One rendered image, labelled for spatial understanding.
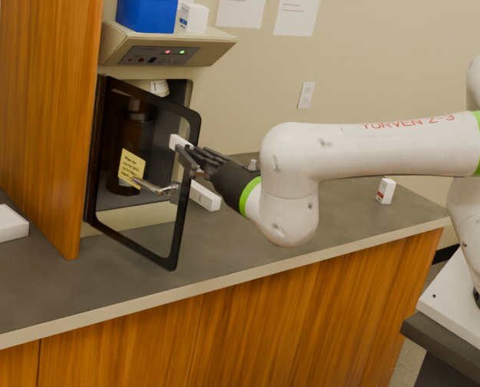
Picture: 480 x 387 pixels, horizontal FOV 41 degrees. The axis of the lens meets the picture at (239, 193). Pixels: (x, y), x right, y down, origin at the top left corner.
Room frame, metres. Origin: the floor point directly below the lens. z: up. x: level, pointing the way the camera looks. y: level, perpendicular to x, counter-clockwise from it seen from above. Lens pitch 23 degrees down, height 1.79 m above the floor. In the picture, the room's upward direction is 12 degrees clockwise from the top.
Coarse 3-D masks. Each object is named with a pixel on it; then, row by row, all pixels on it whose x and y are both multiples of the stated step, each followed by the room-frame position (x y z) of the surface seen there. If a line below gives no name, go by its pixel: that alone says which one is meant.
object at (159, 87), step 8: (128, 80) 1.60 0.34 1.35; (136, 80) 1.60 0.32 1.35; (144, 80) 1.61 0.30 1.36; (152, 80) 1.62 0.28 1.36; (160, 80) 1.64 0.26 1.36; (144, 88) 1.60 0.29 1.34; (152, 88) 1.61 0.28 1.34; (160, 88) 1.63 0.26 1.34; (168, 88) 1.68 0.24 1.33; (160, 96) 1.62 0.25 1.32
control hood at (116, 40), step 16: (112, 32) 1.44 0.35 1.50; (128, 32) 1.40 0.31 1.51; (176, 32) 1.51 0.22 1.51; (192, 32) 1.56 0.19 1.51; (208, 32) 1.60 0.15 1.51; (224, 32) 1.65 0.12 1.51; (112, 48) 1.43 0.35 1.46; (128, 48) 1.43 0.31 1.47; (208, 48) 1.58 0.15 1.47; (224, 48) 1.62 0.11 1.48; (112, 64) 1.47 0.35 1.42; (128, 64) 1.50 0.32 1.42; (144, 64) 1.53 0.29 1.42; (192, 64) 1.63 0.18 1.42; (208, 64) 1.66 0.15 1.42
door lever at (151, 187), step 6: (132, 180) 1.33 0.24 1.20; (138, 180) 1.32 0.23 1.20; (144, 180) 1.32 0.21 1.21; (144, 186) 1.31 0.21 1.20; (150, 186) 1.30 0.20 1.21; (156, 186) 1.30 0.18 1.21; (168, 186) 1.32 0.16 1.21; (174, 186) 1.32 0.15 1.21; (156, 192) 1.29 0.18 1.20; (162, 192) 1.29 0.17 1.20; (174, 192) 1.32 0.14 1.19
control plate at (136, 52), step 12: (132, 48) 1.44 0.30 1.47; (144, 48) 1.46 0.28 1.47; (156, 48) 1.48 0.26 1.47; (168, 48) 1.50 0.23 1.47; (180, 48) 1.53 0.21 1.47; (192, 48) 1.55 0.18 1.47; (132, 60) 1.48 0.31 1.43; (144, 60) 1.51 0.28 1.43; (156, 60) 1.53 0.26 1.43; (168, 60) 1.55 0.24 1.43; (180, 60) 1.58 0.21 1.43
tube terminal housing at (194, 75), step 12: (108, 0) 1.48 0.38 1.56; (204, 0) 1.67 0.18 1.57; (108, 12) 1.49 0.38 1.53; (108, 72) 1.50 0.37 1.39; (120, 72) 1.52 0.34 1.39; (132, 72) 1.54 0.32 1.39; (144, 72) 1.57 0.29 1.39; (156, 72) 1.59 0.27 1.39; (168, 72) 1.62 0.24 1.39; (180, 72) 1.64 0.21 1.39; (192, 72) 1.67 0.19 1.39; (192, 84) 1.71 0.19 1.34; (192, 96) 1.68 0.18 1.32; (192, 108) 1.68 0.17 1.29; (84, 192) 1.48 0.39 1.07; (84, 228) 1.48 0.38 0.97
